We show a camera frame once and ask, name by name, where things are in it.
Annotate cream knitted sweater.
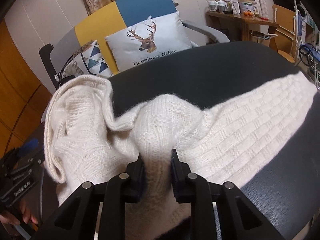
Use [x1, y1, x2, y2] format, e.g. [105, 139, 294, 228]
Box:
[44, 73, 317, 239]

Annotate person left hand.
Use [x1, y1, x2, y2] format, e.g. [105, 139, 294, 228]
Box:
[0, 198, 40, 227]

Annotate wooden wardrobe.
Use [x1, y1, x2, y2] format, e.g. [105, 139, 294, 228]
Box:
[0, 21, 52, 156]

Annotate geometric triangle print pillow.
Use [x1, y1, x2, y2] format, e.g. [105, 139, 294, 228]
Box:
[55, 40, 113, 81]

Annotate grey yellow blue armchair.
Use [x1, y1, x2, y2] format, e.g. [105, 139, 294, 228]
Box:
[39, 0, 229, 88]

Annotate white deer print pillow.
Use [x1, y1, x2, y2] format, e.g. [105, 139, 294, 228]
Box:
[105, 12, 192, 72]

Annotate black steering wheel toy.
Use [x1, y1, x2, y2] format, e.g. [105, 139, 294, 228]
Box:
[299, 44, 315, 67]

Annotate wooden side table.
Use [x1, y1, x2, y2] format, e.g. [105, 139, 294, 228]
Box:
[206, 11, 279, 41]

